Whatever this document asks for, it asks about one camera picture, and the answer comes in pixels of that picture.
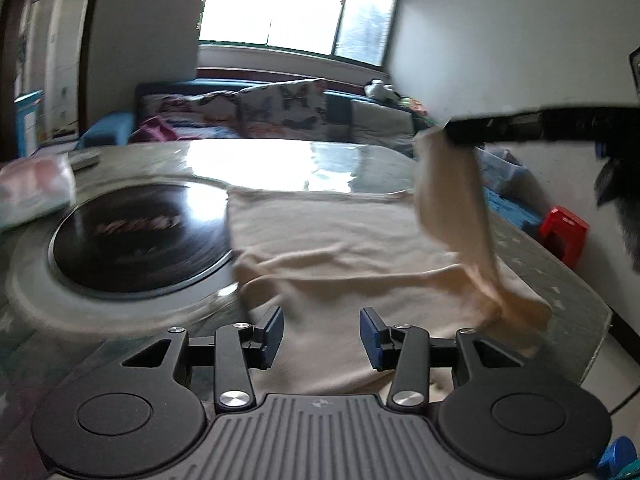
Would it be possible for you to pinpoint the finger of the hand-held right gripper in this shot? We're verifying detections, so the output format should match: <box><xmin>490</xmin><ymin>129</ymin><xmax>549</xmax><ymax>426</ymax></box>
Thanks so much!
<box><xmin>442</xmin><ymin>111</ymin><xmax>543</xmax><ymax>147</ymax></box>

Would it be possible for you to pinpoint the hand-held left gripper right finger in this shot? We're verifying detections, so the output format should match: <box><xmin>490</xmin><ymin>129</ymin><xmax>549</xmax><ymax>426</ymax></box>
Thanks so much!
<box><xmin>360</xmin><ymin>307</ymin><xmax>532</xmax><ymax>415</ymax></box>

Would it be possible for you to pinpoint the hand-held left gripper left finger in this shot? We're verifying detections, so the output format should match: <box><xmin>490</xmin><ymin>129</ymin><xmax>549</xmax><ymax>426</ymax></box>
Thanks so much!
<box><xmin>120</xmin><ymin>305</ymin><xmax>286</xmax><ymax>415</ymax></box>

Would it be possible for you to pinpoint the beige knit garment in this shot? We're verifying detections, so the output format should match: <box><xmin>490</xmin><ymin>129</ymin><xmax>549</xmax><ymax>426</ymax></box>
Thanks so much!
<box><xmin>227</xmin><ymin>127</ymin><xmax>553</xmax><ymax>396</ymax></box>

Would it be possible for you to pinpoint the clear plastic storage box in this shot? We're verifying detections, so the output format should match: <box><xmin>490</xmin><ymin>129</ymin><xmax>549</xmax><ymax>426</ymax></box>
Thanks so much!
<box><xmin>476</xmin><ymin>146</ymin><xmax>532</xmax><ymax>202</ymax></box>

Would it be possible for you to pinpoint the blue sofa blanket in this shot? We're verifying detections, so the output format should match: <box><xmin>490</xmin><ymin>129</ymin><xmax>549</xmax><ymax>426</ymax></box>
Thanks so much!
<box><xmin>480</xmin><ymin>187</ymin><xmax>544</xmax><ymax>239</ymax></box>

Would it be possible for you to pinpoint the red plastic stool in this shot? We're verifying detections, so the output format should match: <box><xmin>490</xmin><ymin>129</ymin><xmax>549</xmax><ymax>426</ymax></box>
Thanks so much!
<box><xmin>538</xmin><ymin>206</ymin><xmax>591</xmax><ymax>267</ymax></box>

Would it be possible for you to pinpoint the grey pillow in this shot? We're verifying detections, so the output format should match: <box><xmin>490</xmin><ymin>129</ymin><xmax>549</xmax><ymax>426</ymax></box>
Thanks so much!
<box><xmin>349</xmin><ymin>99</ymin><xmax>417</xmax><ymax>150</ymax></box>

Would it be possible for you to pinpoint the black and white plush toy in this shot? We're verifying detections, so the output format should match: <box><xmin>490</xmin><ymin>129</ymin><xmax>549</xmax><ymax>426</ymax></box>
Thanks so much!
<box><xmin>363</xmin><ymin>80</ymin><xmax>402</xmax><ymax>102</ymax></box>

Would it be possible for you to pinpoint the grey quilted table cover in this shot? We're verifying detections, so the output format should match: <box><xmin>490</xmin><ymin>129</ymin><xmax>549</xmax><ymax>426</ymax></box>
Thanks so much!
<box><xmin>0</xmin><ymin>140</ymin><xmax>613</xmax><ymax>461</ymax></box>

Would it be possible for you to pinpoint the black round cooktop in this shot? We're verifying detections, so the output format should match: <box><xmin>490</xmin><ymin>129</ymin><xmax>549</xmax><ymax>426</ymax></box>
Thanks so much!
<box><xmin>49</xmin><ymin>183</ymin><xmax>236</xmax><ymax>296</ymax></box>

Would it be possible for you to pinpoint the square butterfly print pillow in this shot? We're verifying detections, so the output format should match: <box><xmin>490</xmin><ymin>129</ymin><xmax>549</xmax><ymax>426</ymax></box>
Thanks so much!
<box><xmin>236</xmin><ymin>78</ymin><xmax>329</xmax><ymax>137</ymax></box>

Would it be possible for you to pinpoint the pink cloth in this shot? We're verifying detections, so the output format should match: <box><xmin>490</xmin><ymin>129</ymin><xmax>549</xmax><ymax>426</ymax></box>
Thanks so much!
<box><xmin>128</xmin><ymin>115</ymin><xmax>179</xmax><ymax>145</ymax></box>

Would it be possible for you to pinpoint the wide butterfly print pillow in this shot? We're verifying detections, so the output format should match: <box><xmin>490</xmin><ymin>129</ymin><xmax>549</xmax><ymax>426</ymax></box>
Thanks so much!
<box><xmin>139</xmin><ymin>91</ymin><xmax>242</xmax><ymax>130</ymax></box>

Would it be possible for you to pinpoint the window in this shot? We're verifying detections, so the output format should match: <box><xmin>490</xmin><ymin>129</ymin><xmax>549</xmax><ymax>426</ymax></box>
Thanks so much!
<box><xmin>197</xmin><ymin>0</ymin><xmax>402</xmax><ymax>67</ymax></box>

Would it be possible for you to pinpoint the grey remote control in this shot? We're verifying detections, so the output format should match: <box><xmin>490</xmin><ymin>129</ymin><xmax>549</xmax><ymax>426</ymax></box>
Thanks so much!
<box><xmin>67</xmin><ymin>151</ymin><xmax>101</xmax><ymax>170</ymax></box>

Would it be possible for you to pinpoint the blue sofa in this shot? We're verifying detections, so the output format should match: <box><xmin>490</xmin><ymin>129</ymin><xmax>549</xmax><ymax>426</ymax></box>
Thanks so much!
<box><xmin>80</xmin><ymin>80</ymin><xmax>546</xmax><ymax>241</ymax></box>

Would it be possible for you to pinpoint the blue plastic object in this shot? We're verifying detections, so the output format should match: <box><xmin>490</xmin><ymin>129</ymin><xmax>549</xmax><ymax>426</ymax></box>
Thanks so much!
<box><xmin>597</xmin><ymin>436</ymin><xmax>640</xmax><ymax>480</ymax></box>

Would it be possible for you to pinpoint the clear plastic bag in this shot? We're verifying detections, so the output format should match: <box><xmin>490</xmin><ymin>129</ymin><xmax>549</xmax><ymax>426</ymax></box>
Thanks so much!
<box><xmin>0</xmin><ymin>154</ymin><xmax>77</xmax><ymax>233</ymax></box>

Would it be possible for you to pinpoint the blue cabinet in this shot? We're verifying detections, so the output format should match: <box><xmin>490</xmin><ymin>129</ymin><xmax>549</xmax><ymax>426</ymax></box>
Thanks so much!
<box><xmin>13</xmin><ymin>90</ymin><xmax>47</xmax><ymax>157</ymax></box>

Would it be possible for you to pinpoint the dark wooden door frame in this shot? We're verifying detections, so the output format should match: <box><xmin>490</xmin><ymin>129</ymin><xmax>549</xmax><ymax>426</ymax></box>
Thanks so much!
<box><xmin>0</xmin><ymin>0</ymin><xmax>107</xmax><ymax>162</ymax></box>

